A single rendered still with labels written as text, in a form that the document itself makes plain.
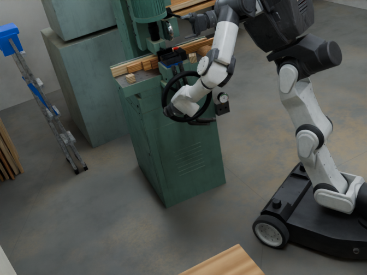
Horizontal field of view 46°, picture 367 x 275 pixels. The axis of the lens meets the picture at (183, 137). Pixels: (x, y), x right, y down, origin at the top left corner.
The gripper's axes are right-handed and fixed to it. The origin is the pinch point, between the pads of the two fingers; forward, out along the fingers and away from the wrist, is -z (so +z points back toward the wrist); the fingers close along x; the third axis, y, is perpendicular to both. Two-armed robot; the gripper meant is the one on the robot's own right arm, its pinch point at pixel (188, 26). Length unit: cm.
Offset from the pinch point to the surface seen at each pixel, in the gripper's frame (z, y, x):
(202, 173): -7, 9, 95
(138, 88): -33.9, 2.1, 24.3
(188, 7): 89, 224, 34
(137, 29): -20.9, 24.9, -0.8
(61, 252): -105, 12, 111
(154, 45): -16.8, 12.0, 7.4
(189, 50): 4.2, 17.1, 17.7
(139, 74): -29.6, 11.4, 20.1
